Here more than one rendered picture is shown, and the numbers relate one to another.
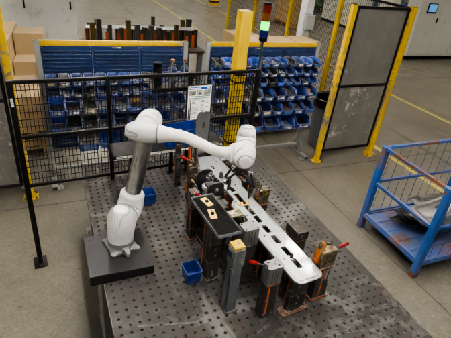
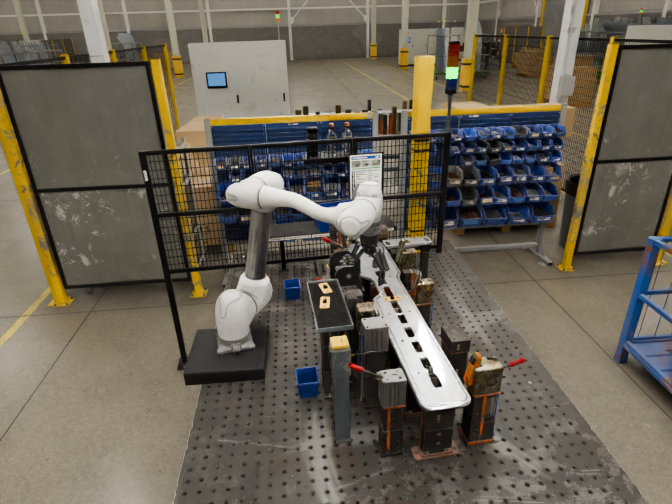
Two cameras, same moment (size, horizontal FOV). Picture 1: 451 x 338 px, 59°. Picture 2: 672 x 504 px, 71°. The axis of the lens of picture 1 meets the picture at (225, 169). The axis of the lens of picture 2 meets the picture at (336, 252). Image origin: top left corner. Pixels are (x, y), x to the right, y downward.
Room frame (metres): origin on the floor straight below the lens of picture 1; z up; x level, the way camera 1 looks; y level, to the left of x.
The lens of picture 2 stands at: (0.25, -0.60, 2.16)
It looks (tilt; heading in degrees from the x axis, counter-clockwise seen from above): 26 degrees down; 21
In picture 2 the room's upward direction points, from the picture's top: 2 degrees counter-clockwise
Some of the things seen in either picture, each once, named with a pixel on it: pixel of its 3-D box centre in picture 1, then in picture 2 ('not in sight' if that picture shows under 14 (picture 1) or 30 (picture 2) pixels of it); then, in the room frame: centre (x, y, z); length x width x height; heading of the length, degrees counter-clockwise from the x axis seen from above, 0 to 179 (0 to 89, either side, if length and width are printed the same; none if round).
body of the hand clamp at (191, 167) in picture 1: (191, 186); not in sight; (2.44, 0.23, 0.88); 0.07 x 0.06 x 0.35; 120
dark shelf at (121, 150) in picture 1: (167, 144); (323, 228); (2.79, 0.48, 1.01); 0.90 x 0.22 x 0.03; 120
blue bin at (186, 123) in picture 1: (180, 133); (339, 215); (2.85, 0.39, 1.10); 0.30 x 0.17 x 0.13; 128
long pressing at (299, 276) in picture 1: (246, 205); (394, 301); (2.10, -0.16, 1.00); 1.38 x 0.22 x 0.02; 30
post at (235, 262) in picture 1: (232, 278); (340, 392); (1.52, -0.10, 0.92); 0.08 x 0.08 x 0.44; 30
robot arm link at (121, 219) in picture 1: (121, 222); (233, 311); (1.88, 0.59, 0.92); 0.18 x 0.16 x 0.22; 0
